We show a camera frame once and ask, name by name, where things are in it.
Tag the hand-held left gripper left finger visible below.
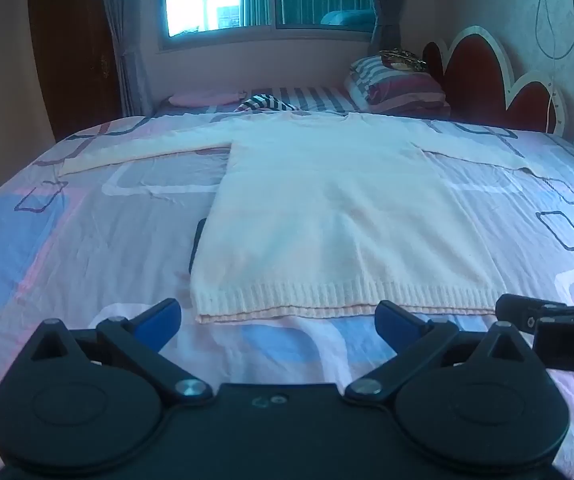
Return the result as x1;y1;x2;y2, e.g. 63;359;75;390
26;298;215;409

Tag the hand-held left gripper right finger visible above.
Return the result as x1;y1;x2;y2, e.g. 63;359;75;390
344;300;536;405

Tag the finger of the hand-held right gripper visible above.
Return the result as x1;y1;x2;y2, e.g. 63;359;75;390
495;293;568;335

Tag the white knit sweater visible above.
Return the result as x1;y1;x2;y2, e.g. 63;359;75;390
59;111;530;325

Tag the patterned pastel bedsheet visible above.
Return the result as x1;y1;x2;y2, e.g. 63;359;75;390
0;110;574;478

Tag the pink pillow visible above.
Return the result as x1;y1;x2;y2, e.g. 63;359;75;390
169;89;248;108

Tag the striped pillow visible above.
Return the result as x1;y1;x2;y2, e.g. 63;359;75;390
345;55;451;114

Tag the striped mattress sheet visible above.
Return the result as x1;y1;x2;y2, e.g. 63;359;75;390
154;85;364;117

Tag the black white striped cloth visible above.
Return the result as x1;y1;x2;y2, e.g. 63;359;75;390
234;93;300;113

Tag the red white headboard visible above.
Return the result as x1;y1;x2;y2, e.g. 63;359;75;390
421;25;568;136

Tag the gold patterned object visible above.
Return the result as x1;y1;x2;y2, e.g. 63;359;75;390
378;48;428;72

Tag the grey curtain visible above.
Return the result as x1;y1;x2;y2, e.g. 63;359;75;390
98;0;156;119
366;0;416;59

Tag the dark wooden door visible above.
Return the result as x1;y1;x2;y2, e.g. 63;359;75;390
27;0;124;144

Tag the hanging charger cable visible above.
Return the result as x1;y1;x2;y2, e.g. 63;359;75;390
535;0;574;61

